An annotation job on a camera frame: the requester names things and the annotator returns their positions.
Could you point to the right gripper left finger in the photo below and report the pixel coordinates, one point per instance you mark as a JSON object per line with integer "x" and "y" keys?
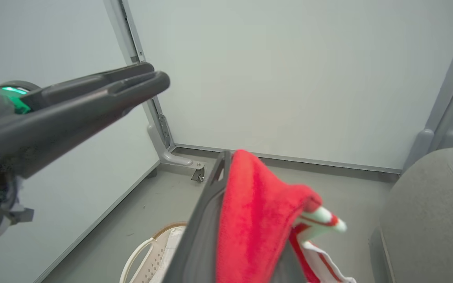
{"x": 201, "y": 236}

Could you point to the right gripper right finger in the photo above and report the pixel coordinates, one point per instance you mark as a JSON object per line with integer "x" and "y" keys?
{"x": 285, "y": 267}

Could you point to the red garment with white trim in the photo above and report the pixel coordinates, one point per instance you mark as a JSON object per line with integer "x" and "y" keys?
{"x": 258, "y": 220}

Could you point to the white plastic laundry basket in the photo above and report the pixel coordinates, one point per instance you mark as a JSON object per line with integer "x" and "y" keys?
{"x": 148, "y": 259}

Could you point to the black caster wheel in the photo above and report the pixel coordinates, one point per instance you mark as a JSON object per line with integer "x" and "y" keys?
{"x": 198, "y": 173}

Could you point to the grey fabric sofa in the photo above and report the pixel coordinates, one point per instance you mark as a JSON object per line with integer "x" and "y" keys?
{"x": 431, "y": 220}

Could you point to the grey partition post with foot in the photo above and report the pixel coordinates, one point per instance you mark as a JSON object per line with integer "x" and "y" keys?
{"x": 155, "y": 118}

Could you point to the grey partition bottom rail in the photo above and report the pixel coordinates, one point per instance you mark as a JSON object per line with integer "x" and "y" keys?
{"x": 309, "y": 160}

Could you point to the grey double partition post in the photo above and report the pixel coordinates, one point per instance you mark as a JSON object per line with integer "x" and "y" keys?
{"x": 446, "y": 98}

